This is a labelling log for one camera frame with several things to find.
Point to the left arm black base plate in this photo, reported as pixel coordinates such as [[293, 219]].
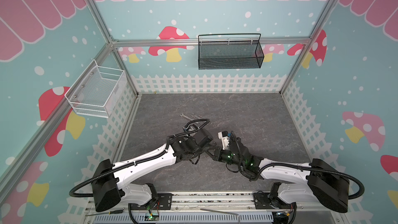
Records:
[[163, 202]]

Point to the right green circuit board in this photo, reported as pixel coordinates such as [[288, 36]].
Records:
[[284, 214]]

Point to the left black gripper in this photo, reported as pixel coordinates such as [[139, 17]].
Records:
[[208, 146]]

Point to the black mesh wall basket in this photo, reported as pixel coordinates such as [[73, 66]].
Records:
[[230, 51]]

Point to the black handled screwdriver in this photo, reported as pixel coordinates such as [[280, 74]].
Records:
[[119, 211]]

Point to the left green circuit board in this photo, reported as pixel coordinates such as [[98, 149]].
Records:
[[151, 217]]

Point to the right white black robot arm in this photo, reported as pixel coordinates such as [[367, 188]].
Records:
[[315, 182]]

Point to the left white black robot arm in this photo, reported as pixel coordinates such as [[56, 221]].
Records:
[[111, 183]]

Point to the green circuit board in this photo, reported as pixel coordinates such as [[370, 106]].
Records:
[[284, 214], [151, 217]]

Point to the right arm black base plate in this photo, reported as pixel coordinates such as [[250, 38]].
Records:
[[265, 201]]

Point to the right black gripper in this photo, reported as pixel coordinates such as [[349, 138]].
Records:
[[222, 153]]

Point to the long silver wrench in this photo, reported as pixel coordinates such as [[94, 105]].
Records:
[[186, 117]]

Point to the grey metal hex key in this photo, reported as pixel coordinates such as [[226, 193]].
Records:
[[222, 212]]

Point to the white mesh wall basket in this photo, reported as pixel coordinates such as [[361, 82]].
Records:
[[97, 91]]

